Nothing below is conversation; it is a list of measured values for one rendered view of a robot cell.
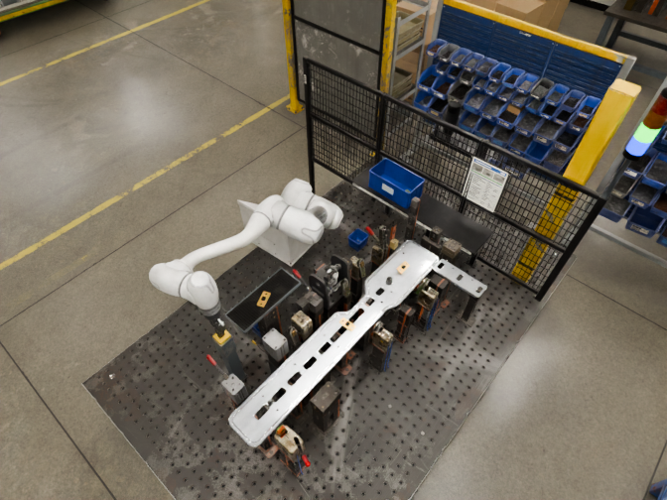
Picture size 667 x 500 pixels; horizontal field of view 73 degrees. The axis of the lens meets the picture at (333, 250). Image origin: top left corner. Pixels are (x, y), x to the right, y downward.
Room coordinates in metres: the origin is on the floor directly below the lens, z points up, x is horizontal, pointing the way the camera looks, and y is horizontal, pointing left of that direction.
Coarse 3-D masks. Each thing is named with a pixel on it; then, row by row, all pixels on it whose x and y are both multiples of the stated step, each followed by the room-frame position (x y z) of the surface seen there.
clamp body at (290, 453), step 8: (288, 432) 0.58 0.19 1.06; (280, 440) 0.54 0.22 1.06; (288, 440) 0.54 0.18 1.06; (296, 440) 0.56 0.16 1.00; (280, 448) 0.55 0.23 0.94; (288, 448) 0.51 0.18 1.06; (296, 448) 0.51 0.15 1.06; (304, 448) 0.54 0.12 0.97; (288, 456) 0.51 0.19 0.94; (296, 456) 0.50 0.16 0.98; (288, 464) 0.53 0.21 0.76; (296, 464) 0.51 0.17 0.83; (304, 464) 0.53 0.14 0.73; (296, 472) 0.50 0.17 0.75
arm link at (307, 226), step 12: (312, 204) 1.85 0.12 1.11; (324, 204) 1.83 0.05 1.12; (288, 216) 1.42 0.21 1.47; (300, 216) 1.42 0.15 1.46; (312, 216) 1.44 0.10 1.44; (324, 216) 1.71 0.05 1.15; (336, 216) 1.82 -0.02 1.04; (288, 228) 1.38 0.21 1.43; (300, 228) 1.37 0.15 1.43; (312, 228) 1.38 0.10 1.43; (300, 240) 1.36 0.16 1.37; (312, 240) 1.35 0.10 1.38
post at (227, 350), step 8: (232, 336) 0.98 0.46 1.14; (216, 344) 0.95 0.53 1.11; (224, 344) 0.94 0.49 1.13; (232, 344) 0.96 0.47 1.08; (224, 352) 0.93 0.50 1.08; (232, 352) 0.96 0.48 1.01; (224, 360) 0.96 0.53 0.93; (232, 360) 0.95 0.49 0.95; (232, 368) 0.94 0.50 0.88; (240, 368) 0.97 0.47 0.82; (240, 376) 0.96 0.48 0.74
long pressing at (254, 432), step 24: (408, 240) 1.66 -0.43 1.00; (384, 264) 1.49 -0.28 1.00; (432, 264) 1.49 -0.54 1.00; (384, 288) 1.34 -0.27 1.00; (408, 288) 1.34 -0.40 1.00; (336, 312) 1.18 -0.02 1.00; (384, 312) 1.19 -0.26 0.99; (312, 336) 1.05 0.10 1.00; (360, 336) 1.05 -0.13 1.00; (288, 360) 0.92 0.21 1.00; (336, 360) 0.93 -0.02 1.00; (264, 384) 0.81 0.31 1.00; (288, 384) 0.81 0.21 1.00; (312, 384) 0.81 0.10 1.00; (240, 408) 0.70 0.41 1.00; (288, 408) 0.70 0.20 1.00; (240, 432) 0.60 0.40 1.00; (264, 432) 0.60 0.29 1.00
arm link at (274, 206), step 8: (264, 200) 1.51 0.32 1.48; (272, 200) 1.50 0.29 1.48; (280, 200) 1.51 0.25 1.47; (256, 208) 1.46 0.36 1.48; (264, 208) 1.44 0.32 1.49; (272, 208) 1.45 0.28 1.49; (280, 208) 1.45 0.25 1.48; (272, 216) 1.42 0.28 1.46; (280, 216) 1.42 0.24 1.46; (272, 224) 1.41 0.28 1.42
